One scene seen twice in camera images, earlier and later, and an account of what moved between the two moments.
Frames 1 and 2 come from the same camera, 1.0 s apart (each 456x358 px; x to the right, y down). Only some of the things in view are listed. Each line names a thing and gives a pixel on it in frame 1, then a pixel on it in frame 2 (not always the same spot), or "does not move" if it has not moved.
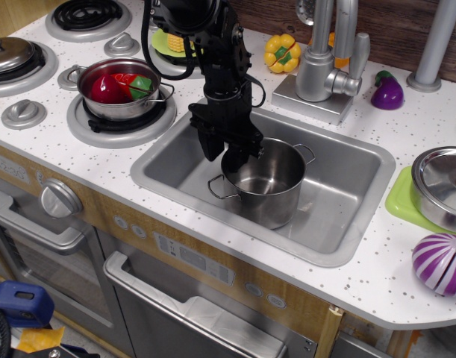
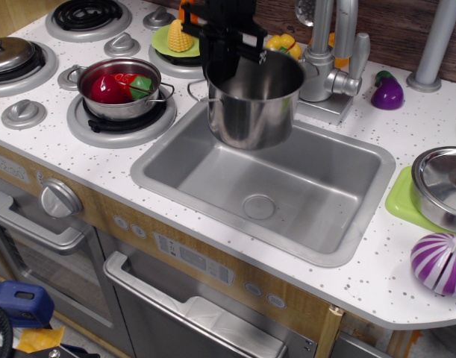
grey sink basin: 344,183 does not move
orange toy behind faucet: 339,62 does not move
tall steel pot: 269,187 -> 260,110
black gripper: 227,117 -> 230,19
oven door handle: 69,242 does not move
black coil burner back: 82,15 does not move
